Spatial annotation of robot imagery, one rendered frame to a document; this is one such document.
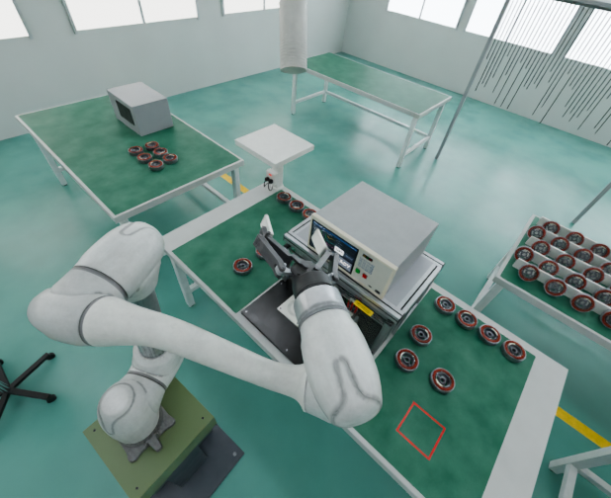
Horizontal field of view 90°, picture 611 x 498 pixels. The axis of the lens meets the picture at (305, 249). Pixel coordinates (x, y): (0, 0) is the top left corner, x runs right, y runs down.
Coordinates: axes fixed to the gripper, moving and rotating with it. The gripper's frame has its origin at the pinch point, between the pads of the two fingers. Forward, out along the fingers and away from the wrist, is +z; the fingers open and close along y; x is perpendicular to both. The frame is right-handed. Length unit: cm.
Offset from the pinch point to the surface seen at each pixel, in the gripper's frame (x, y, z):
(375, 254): -17, 53, 24
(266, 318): -83, 38, 40
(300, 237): -42, 41, 59
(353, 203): -13, 54, 56
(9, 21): -109, -186, 421
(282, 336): -82, 44, 29
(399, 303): -31, 73, 14
